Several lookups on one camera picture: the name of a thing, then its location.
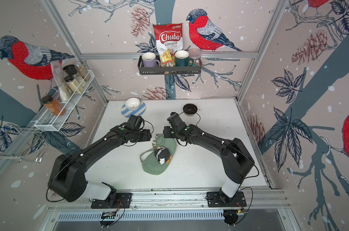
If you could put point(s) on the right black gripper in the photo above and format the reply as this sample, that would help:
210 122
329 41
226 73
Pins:
165 132

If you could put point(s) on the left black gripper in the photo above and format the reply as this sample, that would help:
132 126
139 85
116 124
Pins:
147 135

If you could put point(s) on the dark plush doll keychain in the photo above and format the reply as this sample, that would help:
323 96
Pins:
163 155

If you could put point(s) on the green corduroy bag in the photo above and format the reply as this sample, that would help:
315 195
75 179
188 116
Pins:
156 160

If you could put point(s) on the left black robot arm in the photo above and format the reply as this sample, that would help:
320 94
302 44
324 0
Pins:
67 178

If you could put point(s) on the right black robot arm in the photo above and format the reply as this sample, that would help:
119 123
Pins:
235 157

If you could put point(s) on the clear plastic zip bag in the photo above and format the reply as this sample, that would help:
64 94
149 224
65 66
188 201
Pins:
64 90

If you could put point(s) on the red Chuba chips bag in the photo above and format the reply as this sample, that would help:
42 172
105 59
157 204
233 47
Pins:
169 40

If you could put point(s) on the blue striped saucer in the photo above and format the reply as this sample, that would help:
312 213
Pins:
126 112

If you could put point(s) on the black small bowl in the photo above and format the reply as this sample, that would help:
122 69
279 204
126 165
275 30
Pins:
190 109

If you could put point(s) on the white small bowl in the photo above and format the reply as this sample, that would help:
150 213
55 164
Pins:
132 104

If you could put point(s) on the green mug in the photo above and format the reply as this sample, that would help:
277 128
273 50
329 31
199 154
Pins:
181 58

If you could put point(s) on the pink lidded candy jar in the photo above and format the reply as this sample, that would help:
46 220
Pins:
194 58

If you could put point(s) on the purple mug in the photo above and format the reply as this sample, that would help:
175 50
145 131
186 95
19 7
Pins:
150 60

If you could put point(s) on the beige spice jar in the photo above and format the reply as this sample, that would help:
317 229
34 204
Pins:
73 84

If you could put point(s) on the far brown spice jar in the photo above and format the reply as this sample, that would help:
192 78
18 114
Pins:
83 72

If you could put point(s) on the orange spice bottle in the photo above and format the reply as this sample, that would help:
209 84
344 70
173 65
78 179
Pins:
53 105

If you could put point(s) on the black lid spice jar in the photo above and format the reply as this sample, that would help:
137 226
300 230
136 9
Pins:
72 73

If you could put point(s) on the dark metal wall shelf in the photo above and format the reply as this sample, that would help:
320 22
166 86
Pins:
159 70

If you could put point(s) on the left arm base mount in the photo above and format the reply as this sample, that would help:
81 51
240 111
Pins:
113 200

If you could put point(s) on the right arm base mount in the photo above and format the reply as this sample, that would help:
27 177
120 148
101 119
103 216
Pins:
221 200

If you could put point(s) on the white wire spice rack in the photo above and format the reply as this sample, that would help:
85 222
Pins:
50 122

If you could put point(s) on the metal wire hook rack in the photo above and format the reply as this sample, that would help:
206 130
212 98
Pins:
22 144

